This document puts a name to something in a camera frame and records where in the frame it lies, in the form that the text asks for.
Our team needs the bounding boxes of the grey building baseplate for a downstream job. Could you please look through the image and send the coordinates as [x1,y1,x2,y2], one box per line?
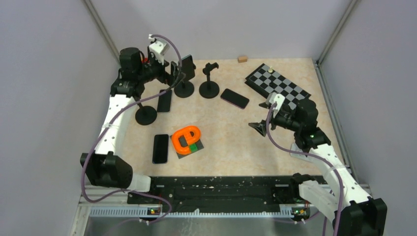
[170,135,204,159]

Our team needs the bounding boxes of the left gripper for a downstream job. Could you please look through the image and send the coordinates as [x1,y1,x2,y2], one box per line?
[137,52,185,87]

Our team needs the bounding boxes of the black phone lower left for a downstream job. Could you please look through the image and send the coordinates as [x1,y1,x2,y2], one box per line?
[152,134,169,164]

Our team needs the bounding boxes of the black phone upper left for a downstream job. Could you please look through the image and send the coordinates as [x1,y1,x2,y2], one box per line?
[156,90,172,113]

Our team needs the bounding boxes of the black phone stand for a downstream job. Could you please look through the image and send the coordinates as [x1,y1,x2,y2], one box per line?
[135,103,157,125]
[174,81,194,98]
[199,62,219,99]

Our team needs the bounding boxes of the orange plastic ring toy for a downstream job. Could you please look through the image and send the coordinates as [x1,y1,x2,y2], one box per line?
[171,125,201,156]

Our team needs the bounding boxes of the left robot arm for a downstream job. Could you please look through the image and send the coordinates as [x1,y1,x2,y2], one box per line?
[80,47,183,203]

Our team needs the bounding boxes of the green building brick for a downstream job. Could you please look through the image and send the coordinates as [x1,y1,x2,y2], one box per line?
[189,144,198,153]

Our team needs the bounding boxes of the black phone with purple edge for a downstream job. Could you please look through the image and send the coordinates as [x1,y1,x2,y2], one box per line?
[220,88,250,109]

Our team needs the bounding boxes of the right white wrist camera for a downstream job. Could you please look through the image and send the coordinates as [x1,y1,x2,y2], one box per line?
[266,92,285,118]

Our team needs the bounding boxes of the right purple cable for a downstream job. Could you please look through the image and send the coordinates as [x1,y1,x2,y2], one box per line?
[266,103,346,236]

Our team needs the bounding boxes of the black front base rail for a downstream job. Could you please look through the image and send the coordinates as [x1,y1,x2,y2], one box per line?
[127,176,305,213]

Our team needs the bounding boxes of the small wooden block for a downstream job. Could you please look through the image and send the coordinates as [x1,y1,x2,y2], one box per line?
[238,56,248,63]

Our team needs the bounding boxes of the black grey chessboard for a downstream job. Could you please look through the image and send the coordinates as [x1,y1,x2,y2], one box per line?
[244,63,311,110]

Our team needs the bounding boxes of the teal edged black phone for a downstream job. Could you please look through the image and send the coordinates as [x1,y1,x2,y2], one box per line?
[181,55,196,82]

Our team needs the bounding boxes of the white plastic phone holder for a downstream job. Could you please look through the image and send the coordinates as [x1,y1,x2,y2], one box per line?
[290,143,309,161]

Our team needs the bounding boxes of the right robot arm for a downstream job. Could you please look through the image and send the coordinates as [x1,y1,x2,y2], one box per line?
[249,93,387,236]

